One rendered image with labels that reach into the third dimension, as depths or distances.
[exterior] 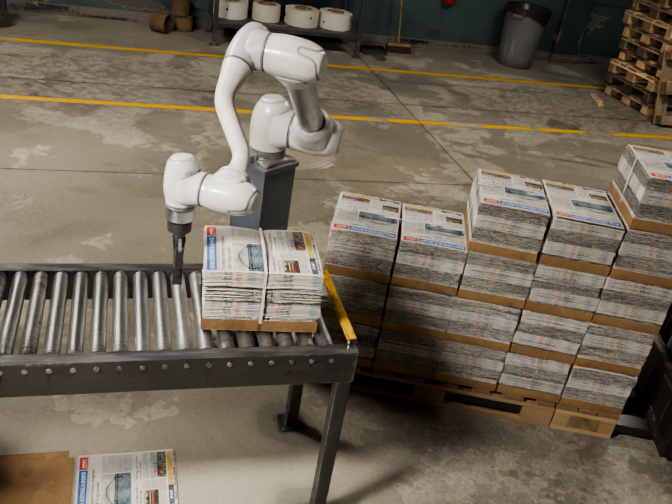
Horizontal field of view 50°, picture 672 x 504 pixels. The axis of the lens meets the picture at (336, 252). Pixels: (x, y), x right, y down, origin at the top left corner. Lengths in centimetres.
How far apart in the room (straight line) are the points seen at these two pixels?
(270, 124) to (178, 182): 90
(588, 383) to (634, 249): 69
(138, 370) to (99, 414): 101
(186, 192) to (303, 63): 58
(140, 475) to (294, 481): 60
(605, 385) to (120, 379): 215
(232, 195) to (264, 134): 92
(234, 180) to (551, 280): 154
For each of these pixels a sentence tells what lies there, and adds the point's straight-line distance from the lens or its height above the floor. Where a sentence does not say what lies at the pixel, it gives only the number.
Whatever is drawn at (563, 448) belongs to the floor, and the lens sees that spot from 354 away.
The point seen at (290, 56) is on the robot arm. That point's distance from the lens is 240.
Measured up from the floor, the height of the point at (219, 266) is 103.
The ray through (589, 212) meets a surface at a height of 107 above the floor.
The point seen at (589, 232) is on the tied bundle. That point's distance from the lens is 306.
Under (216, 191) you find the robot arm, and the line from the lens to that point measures 212.
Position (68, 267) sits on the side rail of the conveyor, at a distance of 267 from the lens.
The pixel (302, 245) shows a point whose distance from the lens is 241.
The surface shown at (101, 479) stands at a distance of 299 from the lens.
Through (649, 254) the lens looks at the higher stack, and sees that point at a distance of 316.
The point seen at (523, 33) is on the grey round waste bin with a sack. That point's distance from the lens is 988.
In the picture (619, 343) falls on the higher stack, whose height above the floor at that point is 53.
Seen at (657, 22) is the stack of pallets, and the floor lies 100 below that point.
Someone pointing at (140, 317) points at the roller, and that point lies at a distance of 241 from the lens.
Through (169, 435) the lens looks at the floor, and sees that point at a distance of 314.
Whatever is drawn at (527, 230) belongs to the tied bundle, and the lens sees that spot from 302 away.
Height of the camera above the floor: 221
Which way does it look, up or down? 29 degrees down
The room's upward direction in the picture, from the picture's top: 10 degrees clockwise
